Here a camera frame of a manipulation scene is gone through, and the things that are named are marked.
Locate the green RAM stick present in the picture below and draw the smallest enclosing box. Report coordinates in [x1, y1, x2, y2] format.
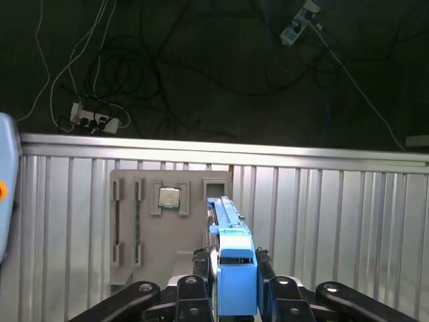
[134, 182, 141, 264]

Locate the hard disk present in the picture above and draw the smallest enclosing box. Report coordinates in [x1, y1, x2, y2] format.
[206, 196, 259, 318]

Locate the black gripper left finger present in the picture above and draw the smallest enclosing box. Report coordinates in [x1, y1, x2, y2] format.
[68, 248, 216, 322]

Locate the black floor cable tangle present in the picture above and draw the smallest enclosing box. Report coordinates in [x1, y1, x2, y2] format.
[56, 0, 429, 142]

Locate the white floor cable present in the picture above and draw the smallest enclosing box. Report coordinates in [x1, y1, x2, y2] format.
[313, 19, 407, 152]
[15, 0, 52, 123]
[49, 0, 131, 130]

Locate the grey parts rack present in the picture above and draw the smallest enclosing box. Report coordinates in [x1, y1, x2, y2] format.
[109, 169, 235, 290]

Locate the pale blue teach pendant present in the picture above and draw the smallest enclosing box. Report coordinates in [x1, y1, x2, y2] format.
[0, 112, 23, 268]

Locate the white power strip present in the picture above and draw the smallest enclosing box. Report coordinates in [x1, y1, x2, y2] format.
[69, 101, 122, 134]
[280, 0, 320, 48]

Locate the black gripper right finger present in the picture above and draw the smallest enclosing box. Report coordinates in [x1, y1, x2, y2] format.
[255, 248, 422, 322]

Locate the silver CPU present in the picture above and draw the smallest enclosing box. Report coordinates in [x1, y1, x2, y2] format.
[158, 186, 183, 211]

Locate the grey flat box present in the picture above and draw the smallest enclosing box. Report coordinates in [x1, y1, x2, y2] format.
[404, 135, 429, 148]

